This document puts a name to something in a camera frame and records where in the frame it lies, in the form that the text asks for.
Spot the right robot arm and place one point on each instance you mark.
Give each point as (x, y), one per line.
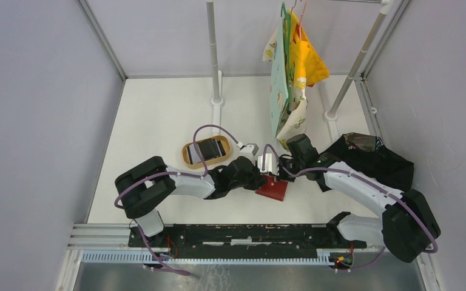
(403, 222)

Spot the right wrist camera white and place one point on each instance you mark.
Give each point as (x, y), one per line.
(268, 164)

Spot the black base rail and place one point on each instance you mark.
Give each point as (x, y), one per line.
(255, 241)

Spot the black clothes pile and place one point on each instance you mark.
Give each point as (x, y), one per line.
(370, 156)

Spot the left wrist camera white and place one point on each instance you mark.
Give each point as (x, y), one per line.
(249, 151)

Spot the yellow garment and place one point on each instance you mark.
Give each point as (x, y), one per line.
(306, 66)

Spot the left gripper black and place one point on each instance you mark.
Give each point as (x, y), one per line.
(258, 181)

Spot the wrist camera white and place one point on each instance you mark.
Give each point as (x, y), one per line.
(268, 164)
(249, 151)

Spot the yellow oval card tray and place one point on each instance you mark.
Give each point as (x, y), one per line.
(227, 146)

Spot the red card holder wallet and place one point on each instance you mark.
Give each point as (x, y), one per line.
(273, 188)

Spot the white slotted cable duct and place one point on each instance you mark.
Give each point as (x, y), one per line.
(145, 257)

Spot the stack of credit cards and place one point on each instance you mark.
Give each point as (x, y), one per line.
(210, 149)

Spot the mint green cartoon cloth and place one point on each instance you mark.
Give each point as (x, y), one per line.
(278, 103)

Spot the white clothes rack frame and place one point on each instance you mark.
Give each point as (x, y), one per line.
(330, 116)

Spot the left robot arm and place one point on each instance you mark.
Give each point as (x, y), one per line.
(142, 188)

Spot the pink clothes hanger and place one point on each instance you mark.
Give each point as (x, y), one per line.
(300, 16)

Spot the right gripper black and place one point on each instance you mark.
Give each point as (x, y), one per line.
(282, 177)

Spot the green clothes hanger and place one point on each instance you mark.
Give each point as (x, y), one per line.
(286, 42)

